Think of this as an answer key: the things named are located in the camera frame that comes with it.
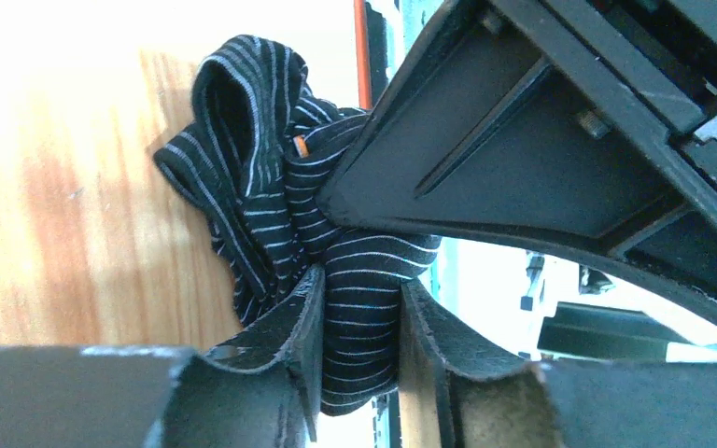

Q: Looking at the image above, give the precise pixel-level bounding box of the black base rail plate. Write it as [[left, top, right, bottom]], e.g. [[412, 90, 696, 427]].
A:
[[353, 0, 442, 110]]

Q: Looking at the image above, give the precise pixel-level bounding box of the black pinstriped underwear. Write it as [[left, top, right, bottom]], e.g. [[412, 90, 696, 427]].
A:
[[153, 35, 441, 416]]

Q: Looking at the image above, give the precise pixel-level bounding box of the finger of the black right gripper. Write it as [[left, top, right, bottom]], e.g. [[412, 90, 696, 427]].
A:
[[317, 1, 717, 326]]

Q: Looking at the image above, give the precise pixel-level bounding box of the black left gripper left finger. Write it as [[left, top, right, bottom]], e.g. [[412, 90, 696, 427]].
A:
[[0, 266, 325, 447]]

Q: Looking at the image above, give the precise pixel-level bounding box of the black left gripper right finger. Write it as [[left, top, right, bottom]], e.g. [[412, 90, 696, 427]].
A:
[[399, 281, 717, 447]]

